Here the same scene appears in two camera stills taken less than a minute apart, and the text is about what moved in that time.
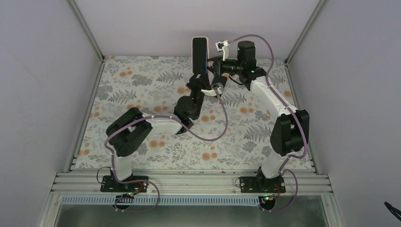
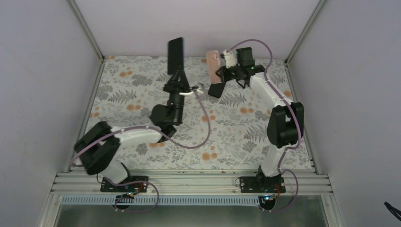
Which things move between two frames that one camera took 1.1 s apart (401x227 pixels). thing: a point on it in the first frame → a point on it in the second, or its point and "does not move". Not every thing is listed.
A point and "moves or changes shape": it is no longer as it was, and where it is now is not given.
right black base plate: x=250 y=185 does not move
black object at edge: x=396 y=212 does not move
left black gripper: x=201 y=82 → x=176 y=87
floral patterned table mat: x=231 y=131 does not move
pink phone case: x=207 y=53 moves or changes shape
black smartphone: x=199 y=55 → x=175 y=56
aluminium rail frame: x=192 y=183 does not move
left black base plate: x=138 y=184 does not move
